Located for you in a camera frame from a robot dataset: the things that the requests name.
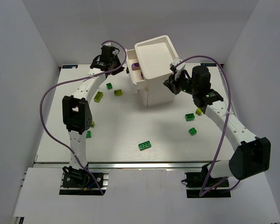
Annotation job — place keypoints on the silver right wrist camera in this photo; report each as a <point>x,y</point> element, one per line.
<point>177,65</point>

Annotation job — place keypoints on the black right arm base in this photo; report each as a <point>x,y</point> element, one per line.
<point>194,182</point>

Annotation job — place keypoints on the blue corner label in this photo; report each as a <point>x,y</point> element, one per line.
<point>208,64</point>
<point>72,66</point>

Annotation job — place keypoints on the white drawer cabinet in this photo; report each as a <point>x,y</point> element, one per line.
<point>155,56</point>

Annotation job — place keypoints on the blue right corner label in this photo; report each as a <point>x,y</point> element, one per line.
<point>208,64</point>

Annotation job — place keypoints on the lime 2x2 lego brick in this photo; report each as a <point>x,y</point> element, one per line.
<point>118,92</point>

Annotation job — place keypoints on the purple 2x4 lego brick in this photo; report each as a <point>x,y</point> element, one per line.
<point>135,66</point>

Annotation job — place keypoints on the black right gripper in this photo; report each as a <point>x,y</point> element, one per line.
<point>173,82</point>

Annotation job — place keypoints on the dark green 2x2 lego brick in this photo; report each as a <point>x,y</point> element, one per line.
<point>109,86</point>

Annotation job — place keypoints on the green 2x4 lego brick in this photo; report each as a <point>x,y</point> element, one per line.
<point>144,145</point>

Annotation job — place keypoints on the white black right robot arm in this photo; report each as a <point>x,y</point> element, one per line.
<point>251,153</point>

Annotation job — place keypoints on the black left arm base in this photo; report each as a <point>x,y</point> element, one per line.
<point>78,182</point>

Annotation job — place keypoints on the blue left corner label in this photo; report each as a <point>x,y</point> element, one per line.
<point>72,66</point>

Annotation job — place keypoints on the green 2x3 lego brick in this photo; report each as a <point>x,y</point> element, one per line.
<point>88,134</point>
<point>189,117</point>

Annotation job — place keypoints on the lime 2x4 lego brick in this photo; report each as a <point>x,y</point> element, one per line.
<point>98,96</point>

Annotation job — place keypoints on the aluminium table frame rail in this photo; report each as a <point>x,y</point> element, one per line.
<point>238,116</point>

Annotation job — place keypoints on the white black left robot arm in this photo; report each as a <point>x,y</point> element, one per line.
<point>76,110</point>

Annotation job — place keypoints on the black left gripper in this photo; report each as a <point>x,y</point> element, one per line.
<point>116,66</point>

